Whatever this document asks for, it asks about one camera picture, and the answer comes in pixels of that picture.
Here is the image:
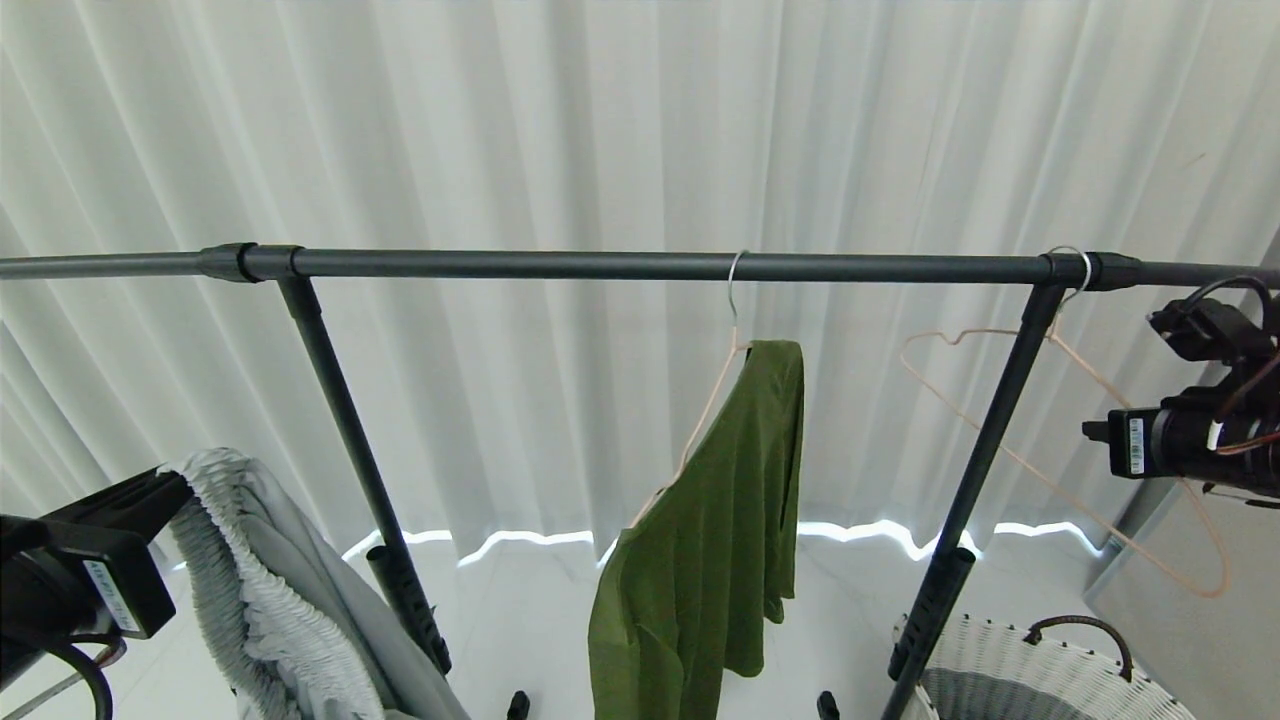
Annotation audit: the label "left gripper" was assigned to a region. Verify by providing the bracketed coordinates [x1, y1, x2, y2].
[0, 468, 194, 693]

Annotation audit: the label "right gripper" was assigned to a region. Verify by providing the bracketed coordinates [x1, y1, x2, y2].
[1081, 383, 1280, 499]

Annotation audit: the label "pink clothes hanger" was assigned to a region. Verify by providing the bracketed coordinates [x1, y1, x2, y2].
[626, 249, 753, 531]
[898, 245, 1231, 601]

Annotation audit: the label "pale grey shorts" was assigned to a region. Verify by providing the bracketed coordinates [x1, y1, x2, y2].
[158, 447, 473, 720]

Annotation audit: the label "green long-sleeved shirt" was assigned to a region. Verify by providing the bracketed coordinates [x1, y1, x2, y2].
[587, 339, 807, 720]

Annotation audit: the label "white laundry basket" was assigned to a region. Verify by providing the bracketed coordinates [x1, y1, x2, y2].
[892, 613, 1169, 720]

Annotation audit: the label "black clothes rack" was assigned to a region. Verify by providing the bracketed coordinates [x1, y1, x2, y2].
[0, 242, 1280, 720]

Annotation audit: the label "white curtain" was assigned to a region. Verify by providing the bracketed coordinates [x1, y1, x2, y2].
[0, 0, 1280, 571]

